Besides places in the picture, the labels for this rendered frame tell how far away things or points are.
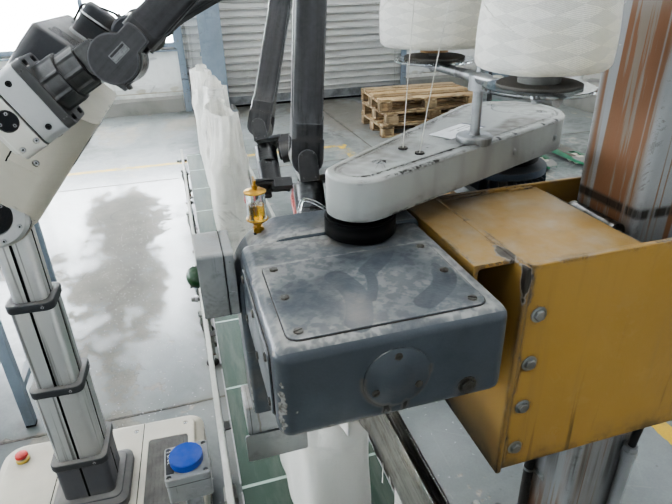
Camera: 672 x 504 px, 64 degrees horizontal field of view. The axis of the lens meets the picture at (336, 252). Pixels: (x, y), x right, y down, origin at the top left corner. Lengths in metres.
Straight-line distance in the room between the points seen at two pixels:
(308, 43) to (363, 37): 7.65
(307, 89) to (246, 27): 7.23
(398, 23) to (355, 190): 0.28
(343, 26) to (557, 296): 7.95
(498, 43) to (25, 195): 0.97
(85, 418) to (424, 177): 1.24
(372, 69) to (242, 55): 1.99
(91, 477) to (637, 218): 1.54
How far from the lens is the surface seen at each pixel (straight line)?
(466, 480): 2.15
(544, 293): 0.65
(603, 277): 0.69
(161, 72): 8.21
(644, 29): 0.77
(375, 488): 1.60
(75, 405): 1.63
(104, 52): 0.95
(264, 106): 1.41
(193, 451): 1.08
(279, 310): 0.52
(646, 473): 2.38
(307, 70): 0.96
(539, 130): 0.89
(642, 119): 0.76
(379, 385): 0.52
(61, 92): 0.98
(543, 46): 0.58
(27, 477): 2.05
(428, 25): 0.79
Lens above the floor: 1.62
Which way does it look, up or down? 27 degrees down
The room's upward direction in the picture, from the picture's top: 2 degrees counter-clockwise
